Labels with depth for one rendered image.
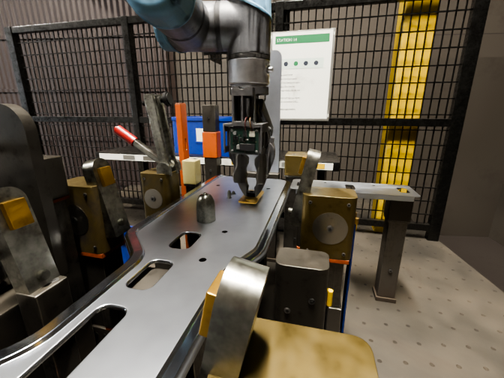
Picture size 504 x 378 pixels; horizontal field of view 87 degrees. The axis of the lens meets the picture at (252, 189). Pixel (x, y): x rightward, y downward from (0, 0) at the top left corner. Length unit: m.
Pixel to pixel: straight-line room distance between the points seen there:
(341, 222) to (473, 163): 2.73
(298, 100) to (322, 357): 0.96
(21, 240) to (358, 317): 0.67
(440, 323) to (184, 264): 0.65
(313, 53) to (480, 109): 2.21
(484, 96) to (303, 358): 3.00
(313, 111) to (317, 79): 0.11
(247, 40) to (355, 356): 0.44
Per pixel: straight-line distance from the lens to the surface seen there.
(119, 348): 0.27
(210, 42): 0.51
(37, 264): 0.40
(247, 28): 0.50
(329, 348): 0.19
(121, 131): 0.67
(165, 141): 0.63
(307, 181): 0.47
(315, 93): 1.07
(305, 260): 0.38
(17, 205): 0.38
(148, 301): 0.31
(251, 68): 0.49
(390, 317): 0.79
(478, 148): 3.15
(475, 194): 3.26
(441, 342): 0.78
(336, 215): 0.47
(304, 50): 1.09
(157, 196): 0.63
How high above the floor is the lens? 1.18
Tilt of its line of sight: 16 degrees down
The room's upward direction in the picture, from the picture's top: straight up
